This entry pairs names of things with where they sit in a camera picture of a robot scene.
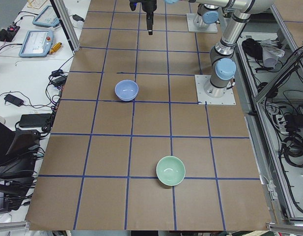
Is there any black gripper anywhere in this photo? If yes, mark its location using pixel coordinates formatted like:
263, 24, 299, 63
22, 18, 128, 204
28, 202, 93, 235
129, 0, 157, 35

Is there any green ceramic bowl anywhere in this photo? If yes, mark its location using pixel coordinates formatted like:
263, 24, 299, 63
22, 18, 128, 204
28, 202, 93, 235
156, 156, 186, 186

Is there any blue ceramic bowl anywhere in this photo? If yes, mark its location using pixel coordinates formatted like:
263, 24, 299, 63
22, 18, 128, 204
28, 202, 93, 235
114, 80, 139, 101

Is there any yellow cylindrical tool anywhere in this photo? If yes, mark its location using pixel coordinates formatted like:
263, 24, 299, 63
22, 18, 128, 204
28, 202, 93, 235
49, 42, 62, 55

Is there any blue teach pendant far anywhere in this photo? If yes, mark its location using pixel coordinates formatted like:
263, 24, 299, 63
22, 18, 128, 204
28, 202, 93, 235
32, 5, 60, 28

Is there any blue teach pendant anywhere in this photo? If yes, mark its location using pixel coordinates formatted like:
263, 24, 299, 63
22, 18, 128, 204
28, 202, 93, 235
19, 30, 54, 58
32, 5, 60, 28

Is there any black cloth bundle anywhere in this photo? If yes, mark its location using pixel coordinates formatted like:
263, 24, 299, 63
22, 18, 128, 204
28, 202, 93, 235
242, 38, 263, 60

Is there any black power adapter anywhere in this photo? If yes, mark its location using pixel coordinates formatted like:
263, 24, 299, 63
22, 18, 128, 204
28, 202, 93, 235
49, 69, 67, 87

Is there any blue teach pendant near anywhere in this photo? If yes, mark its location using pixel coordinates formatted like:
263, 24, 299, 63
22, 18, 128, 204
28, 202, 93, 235
19, 30, 54, 58

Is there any white crumpled cloth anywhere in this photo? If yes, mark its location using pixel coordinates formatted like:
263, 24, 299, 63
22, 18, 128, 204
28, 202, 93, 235
260, 39, 285, 68

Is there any black flat box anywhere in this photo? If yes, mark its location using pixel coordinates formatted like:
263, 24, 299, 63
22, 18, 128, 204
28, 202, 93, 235
19, 113, 51, 128

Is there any white power strip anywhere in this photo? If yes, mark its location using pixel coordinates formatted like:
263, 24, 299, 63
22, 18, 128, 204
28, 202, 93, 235
273, 108, 288, 135

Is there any aluminium frame post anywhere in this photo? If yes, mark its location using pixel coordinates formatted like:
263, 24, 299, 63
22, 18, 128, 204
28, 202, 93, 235
50, 0, 80, 52

